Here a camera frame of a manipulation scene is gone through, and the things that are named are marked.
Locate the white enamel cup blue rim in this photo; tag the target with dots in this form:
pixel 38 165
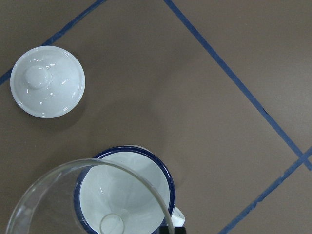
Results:
pixel 104 190

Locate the clear glass funnel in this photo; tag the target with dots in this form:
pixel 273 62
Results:
pixel 47 207

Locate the white cup lid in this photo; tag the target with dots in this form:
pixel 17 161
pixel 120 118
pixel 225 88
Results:
pixel 47 82

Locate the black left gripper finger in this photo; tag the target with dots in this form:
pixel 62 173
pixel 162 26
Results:
pixel 175 230

